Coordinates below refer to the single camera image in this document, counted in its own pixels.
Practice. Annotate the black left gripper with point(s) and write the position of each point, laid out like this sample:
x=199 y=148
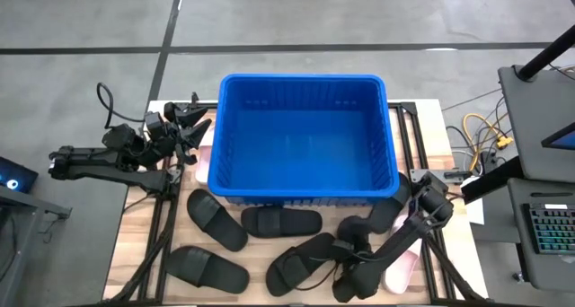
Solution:
x=168 y=138

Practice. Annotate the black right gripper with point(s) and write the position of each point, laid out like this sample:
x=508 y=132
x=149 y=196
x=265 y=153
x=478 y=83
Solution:
x=357 y=244

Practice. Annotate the black foam slide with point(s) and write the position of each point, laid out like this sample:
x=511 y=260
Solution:
x=386 y=210
x=296 y=264
x=280 y=221
x=215 y=219
x=202 y=267

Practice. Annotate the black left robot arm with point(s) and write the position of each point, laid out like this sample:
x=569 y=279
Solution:
x=112 y=174

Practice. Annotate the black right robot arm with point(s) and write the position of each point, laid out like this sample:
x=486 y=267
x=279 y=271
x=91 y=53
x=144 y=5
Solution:
x=395 y=239

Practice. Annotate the blue plastic bin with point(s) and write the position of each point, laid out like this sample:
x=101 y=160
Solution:
x=305 y=154

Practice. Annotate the pink foam slide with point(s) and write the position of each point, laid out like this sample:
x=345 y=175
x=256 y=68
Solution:
x=400 y=275
x=204 y=165

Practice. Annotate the white paper sheet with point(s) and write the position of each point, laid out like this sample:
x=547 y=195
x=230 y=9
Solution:
x=476 y=210

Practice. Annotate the black desk bar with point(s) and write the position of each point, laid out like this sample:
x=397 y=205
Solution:
x=489 y=181

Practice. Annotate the computer case with blue light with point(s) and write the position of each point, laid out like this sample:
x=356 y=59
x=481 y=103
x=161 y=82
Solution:
x=22 y=174

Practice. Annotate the grey side desk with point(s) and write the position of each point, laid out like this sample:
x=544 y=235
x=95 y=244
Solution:
x=27 y=201

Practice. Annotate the grey desk top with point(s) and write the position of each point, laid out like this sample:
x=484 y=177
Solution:
x=530 y=118
x=548 y=271

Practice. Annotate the backlit keyboard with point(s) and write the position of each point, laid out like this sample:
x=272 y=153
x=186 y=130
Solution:
x=552 y=228

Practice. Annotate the black framed screen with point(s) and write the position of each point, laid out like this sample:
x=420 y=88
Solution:
x=563 y=140

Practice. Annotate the thick black pole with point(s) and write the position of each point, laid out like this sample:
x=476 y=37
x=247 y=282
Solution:
x=545 y=53

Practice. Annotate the grey metal bracket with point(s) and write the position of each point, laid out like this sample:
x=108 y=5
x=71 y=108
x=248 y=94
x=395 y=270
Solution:
x=420 y=175

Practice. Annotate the black aluminium table frame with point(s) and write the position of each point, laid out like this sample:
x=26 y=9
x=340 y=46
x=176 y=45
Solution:
x=157 y=228

